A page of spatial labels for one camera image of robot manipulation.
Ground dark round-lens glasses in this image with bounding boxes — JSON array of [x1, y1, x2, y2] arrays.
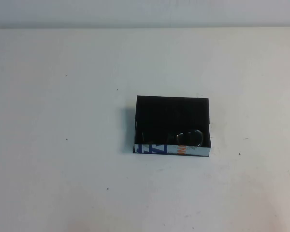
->
[[140, 129, 204, 148]]

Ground black printed glasses case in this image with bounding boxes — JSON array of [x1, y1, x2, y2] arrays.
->
[[133, 95, 212, 158]]

